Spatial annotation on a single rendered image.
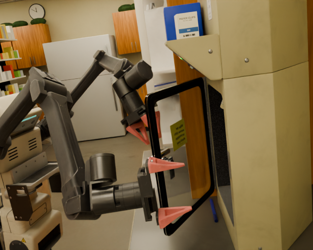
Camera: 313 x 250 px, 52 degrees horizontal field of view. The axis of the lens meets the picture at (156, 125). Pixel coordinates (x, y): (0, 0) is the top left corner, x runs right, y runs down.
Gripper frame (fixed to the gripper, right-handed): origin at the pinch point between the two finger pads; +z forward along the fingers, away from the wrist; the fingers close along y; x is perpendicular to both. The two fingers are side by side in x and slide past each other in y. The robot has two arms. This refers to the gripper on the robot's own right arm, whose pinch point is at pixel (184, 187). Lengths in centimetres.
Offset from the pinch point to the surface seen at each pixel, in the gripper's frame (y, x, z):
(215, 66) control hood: 24.2, 5.6, 11.4
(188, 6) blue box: 41.6, 23.1, 9.5
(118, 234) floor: -95, 194, -59
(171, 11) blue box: 41.2, 23.2, 4.7
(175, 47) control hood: 29.7, 5.1, 3.2
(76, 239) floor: -94, 194, -95
